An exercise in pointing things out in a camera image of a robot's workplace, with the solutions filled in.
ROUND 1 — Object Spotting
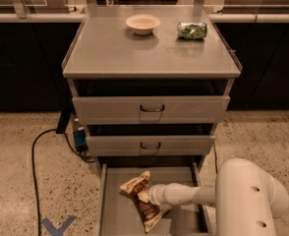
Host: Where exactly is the blue tape floor mark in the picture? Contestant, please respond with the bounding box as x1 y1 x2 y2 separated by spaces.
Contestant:
40 214 78 236

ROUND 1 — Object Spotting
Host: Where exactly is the grey middle drawer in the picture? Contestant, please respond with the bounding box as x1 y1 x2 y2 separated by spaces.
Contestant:
87 135 214 156

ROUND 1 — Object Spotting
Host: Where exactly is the grey drawer cabinet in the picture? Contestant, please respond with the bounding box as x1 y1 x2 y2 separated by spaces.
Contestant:
63 6 240 165

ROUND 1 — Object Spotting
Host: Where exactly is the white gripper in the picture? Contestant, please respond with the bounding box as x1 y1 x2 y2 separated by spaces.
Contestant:
148 183 198 207

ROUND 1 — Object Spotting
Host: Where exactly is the brown chip bag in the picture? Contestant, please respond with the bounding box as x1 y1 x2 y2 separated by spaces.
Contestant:
120 171 172 233

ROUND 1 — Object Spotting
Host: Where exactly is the black cable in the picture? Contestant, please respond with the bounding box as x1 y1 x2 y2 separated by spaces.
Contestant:
212 142 219 175
30 128 96 236

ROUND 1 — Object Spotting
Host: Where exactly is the grey drawer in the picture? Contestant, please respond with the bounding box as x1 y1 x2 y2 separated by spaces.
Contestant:
73 96 230 125
94 163 212 236
87 135 214 156

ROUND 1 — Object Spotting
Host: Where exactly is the black cable right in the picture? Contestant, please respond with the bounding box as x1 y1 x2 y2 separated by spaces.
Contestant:
212 142 219 175

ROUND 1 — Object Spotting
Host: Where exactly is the black middle drawer handle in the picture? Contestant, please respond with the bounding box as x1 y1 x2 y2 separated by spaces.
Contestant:
140 142 161 149

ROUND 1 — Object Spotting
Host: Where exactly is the white paper bowl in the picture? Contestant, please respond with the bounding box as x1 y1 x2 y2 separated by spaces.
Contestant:
126 14 160 35

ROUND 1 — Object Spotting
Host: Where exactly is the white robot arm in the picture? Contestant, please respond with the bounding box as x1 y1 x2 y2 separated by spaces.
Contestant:
148 158 289 236

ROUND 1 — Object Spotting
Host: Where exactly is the black top drawer handle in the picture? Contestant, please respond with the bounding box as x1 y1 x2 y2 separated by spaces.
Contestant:
140 104 165 113

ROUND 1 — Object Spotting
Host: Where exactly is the black drawer handle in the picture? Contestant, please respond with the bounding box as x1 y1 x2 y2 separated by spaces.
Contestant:
140 104 165 113
140 142 161 149

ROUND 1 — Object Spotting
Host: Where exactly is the black cable left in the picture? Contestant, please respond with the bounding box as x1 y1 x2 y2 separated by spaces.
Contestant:
30 128 96 236

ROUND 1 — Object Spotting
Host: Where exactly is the grey top drawer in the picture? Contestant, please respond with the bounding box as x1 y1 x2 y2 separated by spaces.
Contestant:
73 96 230 125

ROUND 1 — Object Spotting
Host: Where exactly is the green snack bag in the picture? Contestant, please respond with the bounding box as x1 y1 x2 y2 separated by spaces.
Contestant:
177 22 207 40

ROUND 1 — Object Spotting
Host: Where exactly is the blue power box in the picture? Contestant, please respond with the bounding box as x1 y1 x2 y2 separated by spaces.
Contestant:
73 130 87 152

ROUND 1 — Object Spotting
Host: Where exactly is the grey bottom drawer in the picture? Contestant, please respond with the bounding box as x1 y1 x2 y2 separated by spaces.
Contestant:
94 163 212 236

